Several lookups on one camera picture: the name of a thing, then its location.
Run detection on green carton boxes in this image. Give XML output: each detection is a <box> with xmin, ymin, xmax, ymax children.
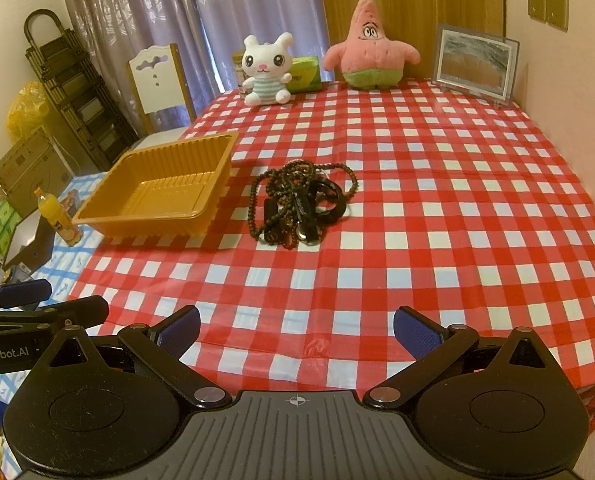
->
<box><xmin>0</xmin><ymin>200</ymin><xmax>22</xmax><ymax>257</ymax></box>

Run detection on orange juice bottle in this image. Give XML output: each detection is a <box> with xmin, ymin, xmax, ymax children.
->
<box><xmin>34</xmin><ymin>188</ymin><xmax>82</xmax><ymax>247</ymax></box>

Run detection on cardboard box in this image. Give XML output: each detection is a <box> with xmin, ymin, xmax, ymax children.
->
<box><xmin>0</xmin><ymin>127</ymin><xmax>74</xmax><ymax>218</ymax></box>

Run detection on open brown box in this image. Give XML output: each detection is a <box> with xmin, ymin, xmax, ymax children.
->
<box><xmin>2</xmin><ymin>210</ymin><xmax>55</xmax><ymax>272</ymax></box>

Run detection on red checkered tablecloth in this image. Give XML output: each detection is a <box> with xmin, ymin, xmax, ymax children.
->
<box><xmin>72</xmin><ymin>81</ymin><xmax>595</xmax><ymax>424</ymax></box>

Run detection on dark bead necklace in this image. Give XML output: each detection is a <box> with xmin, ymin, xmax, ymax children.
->
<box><xmin>246</xmin><ymin>158</ymin><xmax>359</xmax><ymax>252</ymax></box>

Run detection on green tissue pack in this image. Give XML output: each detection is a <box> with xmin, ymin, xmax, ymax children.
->
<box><xmin>287</xmin><ymin>56</ymin><xmax>321</xmax><ymax>94</ymax></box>

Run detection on pink starfish plush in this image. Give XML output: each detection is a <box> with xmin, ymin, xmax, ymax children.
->
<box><xmin>322</xmin><ymin>0</ymin><xmax>421</xmax><ymax>90</ymax></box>

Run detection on nut jar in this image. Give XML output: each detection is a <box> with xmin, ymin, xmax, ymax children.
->
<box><xmin>232</xmin><ymin>50</ymin><xmax>248</xmax><ymax>98</ymax></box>

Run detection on white bunny plush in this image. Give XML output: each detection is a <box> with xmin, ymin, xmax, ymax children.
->
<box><xmin>242</xmin><ymin>32</ymin><xmax>294</xmax><ymax>107</ymax></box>

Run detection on framed picture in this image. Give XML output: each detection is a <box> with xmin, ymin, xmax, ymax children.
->
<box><xmin>432</xmin><ymin>24</ymin><xmax>520</xmax><ymax>105</ymax></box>

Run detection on white wooden chair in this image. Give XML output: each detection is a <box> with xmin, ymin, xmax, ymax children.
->
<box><xmin>126</xmin><ymin>44</ymin><xmax>197</xmax><ymax>151</ymax></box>

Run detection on purple curtain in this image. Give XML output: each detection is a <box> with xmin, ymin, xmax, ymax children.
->
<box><xmin>66</xmin><ymin>0</ymin><xmax>329</xmax><ymax>136</ymax></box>

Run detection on black folding rack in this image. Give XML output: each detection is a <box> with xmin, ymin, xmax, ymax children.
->
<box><xmin>23</xmin><ymin>9</ymin><xmax>138</xmax><ymax>171</ymax></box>

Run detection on yellow plastic tray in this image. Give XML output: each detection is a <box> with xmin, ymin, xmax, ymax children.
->
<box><xmin>74</xmin><ymin>131</ymin><xmax>238</xmax><ymax>237</ymax></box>

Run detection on yellow plastic bag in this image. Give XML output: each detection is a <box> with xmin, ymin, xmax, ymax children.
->
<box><xmin>6</xmin><ymin>81</ymin><xmax>49</xmax><ymax>144</ymax></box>

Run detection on wall switch plate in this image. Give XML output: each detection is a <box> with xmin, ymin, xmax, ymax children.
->
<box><xmin>527</xmin><ymin>0</ymin><xmax>569</xmax><ymax>32</ymax></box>

